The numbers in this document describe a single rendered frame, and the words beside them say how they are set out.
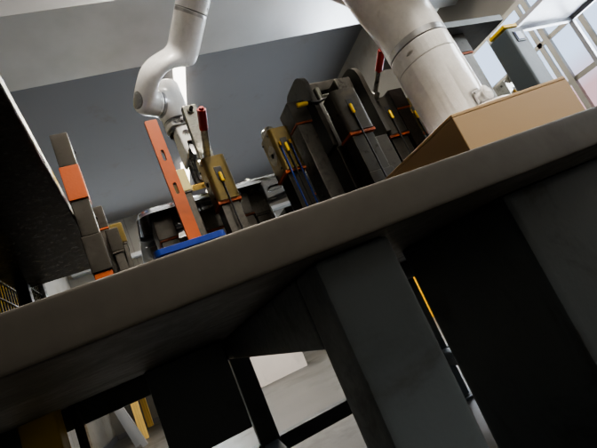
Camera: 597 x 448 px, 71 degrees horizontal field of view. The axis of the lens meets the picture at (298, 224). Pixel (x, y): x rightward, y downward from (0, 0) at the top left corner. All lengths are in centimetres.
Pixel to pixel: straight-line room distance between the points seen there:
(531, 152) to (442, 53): 41
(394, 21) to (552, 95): 30
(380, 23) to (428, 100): 18
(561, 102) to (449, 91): 18
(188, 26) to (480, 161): 99
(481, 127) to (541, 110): 13
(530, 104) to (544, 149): 31
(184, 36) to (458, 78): 76
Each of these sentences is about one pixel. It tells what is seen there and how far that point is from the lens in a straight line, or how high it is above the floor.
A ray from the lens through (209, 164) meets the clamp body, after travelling 102.
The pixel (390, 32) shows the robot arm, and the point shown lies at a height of 103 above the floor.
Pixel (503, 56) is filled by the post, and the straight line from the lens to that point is 149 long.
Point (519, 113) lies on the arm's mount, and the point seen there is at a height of 77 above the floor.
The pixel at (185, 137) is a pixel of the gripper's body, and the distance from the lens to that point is 123.
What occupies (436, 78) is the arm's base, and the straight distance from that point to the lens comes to 82.
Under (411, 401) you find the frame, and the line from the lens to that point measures 39.
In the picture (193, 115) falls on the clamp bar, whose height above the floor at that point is 119.
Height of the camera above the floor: 62
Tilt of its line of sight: 12 degrees up
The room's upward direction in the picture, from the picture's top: 24 degrees counter-clockwise
